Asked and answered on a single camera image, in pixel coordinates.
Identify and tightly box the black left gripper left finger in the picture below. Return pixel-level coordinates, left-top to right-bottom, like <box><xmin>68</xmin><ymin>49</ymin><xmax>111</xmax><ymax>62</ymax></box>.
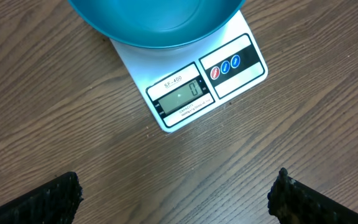
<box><xmin>0</xmin><ymin>172</ymin><xmax>83</xmax><ymax>224</ymax></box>

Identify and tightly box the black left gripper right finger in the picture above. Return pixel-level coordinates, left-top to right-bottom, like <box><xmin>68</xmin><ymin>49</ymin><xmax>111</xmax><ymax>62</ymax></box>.
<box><xmin>267</xmin><ymin>168</ymin><xmax>358</xmax><ymax>224</ymax></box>

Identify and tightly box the white digital kitchen scale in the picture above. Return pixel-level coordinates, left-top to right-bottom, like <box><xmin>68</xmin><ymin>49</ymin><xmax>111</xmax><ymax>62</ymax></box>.
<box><xmin>112</xmin><ymin>11</ymin><xmax>268</xmax><ymax>133</ymax></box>

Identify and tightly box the teal bowl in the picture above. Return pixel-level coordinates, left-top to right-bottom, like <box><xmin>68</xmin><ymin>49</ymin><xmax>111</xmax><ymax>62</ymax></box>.
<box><xmin>69</xmin><ymin>0</ymin><xmax>245</xmax><ymax>49</ymax></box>

